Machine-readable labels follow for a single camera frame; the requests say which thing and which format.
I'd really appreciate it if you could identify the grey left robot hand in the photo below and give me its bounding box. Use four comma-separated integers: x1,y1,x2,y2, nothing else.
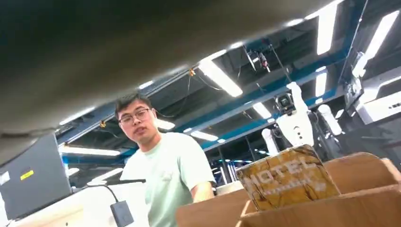
0,0,345,166

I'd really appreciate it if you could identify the yellow hotel card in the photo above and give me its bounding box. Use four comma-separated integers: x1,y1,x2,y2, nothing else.
235,144,342,212

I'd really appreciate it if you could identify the long ceiling light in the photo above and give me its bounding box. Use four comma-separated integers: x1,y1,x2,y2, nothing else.
155,118,176,131
252,102,273,120
190,130,219,142
315,2,340,56
197,59,244,98
314,66,328,98
59,145,122,157
352,10,401,78

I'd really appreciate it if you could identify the grey laptop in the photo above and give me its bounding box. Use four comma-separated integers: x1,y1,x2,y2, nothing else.
0,133,74,220

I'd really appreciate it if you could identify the black ceiling-mounted device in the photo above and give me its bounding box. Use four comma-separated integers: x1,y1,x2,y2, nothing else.
245,46,271,74

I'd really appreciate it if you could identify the white humanoid robot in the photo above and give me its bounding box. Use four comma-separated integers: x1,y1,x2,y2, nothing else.
261,81,344,157

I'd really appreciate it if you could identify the white ceiling air unit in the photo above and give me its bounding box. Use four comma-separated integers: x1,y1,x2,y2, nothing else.
355,66,401,125

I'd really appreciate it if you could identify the person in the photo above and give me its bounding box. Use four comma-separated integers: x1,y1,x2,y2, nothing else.
114,92,218,227

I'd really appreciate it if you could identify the wooden card box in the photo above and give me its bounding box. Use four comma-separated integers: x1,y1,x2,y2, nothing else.
175,151,401,227

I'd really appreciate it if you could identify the black power adapter with cable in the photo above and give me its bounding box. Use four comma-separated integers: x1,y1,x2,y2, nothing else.
80,183,135,227

